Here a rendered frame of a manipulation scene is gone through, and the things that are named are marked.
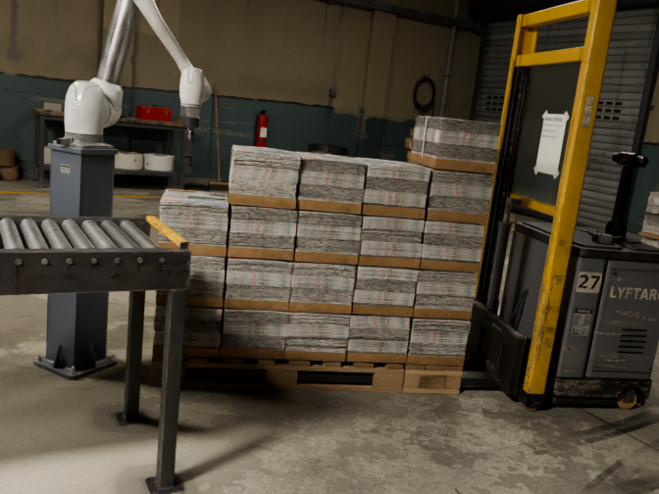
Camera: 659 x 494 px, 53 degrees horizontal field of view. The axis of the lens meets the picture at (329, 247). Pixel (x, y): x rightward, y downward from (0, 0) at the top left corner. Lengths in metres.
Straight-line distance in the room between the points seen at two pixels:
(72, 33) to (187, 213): 6.69
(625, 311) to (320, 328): 1.43
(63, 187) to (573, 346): 2.39
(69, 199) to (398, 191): 1.41
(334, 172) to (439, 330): 0.90
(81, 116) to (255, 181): 0.77
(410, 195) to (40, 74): 6.95
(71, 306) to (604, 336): 2.43
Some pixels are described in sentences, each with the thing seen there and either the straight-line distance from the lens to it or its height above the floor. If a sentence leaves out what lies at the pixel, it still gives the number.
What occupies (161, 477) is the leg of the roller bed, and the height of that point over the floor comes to 0.05.
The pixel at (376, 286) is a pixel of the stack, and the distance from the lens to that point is 3.03.
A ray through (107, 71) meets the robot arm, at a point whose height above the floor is 1.33.
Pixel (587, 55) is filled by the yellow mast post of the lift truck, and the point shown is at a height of 1.61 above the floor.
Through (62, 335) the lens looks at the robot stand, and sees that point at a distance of 3.20.
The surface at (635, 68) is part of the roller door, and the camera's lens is 9.86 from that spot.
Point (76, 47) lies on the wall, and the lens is 9.37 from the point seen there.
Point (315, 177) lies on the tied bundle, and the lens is 2.88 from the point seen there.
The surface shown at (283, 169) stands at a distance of 2.84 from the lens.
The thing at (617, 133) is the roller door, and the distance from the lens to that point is 9.86.
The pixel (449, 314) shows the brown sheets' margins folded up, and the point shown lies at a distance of 3.17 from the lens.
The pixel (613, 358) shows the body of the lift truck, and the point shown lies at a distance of 3.46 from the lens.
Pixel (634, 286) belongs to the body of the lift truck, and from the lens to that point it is 3.39.
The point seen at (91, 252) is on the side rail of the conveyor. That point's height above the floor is 0.80.
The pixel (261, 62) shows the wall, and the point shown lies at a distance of 10.05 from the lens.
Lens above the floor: 1.26
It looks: 12 degrees down
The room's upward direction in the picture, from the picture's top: 6 degrees clockwise
